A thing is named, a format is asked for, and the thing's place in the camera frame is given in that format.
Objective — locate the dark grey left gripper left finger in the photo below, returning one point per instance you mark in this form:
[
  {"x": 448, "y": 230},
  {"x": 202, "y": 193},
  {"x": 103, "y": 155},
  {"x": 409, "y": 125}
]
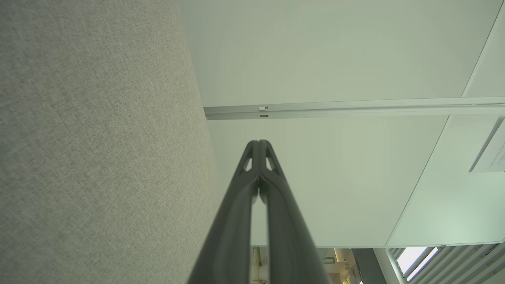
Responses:
[{"x": 232, "y": 228}]

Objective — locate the grey metal partition post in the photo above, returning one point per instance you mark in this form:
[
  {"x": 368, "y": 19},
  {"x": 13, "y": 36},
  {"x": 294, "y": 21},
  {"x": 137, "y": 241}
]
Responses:
[{"x": 355, "y": 108}]

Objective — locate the white paper wall notice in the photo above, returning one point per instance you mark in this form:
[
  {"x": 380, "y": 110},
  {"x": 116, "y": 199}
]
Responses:
[{"x": 495, "y": 154}]

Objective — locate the grey window blinds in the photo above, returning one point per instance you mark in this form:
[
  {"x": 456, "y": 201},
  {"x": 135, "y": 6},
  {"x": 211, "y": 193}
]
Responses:
[{"x": 461, "y": 264}]

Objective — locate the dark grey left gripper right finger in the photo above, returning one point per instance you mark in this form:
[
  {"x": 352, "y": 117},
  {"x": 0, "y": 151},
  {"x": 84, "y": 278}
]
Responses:
[{"x": 288, "y": 236}]

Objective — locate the dark grey pillar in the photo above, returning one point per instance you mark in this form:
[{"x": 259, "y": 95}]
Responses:
[{"x": 369, "y": 268}]

